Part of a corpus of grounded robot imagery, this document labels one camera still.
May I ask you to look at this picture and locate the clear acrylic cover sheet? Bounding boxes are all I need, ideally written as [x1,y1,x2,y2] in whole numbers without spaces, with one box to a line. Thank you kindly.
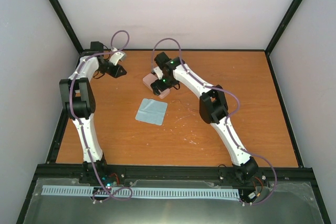
[19,179,323,223]

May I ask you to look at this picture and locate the pink glasses case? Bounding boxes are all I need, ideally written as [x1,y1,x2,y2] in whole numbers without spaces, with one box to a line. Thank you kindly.
[142,73,170,99]

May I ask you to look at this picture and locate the light blue cable duct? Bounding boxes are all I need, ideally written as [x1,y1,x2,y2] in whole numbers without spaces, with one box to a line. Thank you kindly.
[40,185,239,200]

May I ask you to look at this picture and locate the thin brown frame glasses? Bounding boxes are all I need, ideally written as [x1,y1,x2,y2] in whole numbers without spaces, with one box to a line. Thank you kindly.
[173,99,199,112]

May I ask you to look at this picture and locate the black frame post right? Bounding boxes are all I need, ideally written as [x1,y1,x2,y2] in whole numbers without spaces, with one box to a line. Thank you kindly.
[265,0,303,57]

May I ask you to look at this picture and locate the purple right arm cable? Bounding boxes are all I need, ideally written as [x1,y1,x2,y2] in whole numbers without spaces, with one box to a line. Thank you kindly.
[151,37,278,206]

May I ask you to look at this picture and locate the black frame post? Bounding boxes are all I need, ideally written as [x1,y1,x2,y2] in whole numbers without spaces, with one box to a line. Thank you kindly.
[265,0,303,57]
[49,0,83,54]

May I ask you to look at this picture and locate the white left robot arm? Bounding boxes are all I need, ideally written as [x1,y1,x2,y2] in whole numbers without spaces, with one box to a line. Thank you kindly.
[59,41,127,184]

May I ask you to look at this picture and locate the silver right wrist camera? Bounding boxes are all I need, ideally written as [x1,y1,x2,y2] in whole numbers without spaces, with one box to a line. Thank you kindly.
[151,67,163,80]

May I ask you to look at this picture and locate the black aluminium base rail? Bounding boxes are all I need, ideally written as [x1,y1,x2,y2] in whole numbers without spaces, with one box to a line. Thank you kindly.
[33,164,317,188]

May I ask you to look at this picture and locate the black frame post left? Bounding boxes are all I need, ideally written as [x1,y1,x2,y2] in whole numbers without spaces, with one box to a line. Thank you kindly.
[49,0,83,54]

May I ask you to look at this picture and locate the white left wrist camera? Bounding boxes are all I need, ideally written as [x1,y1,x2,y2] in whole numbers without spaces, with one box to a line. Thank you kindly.
[109,47,127,66]

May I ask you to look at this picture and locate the light blue cleaning cloth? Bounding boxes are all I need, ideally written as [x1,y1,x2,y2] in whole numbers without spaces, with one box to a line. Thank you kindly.
[135,99,167,126]

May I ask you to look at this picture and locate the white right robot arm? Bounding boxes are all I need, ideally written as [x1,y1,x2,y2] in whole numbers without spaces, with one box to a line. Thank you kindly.
[148,52,258,183]

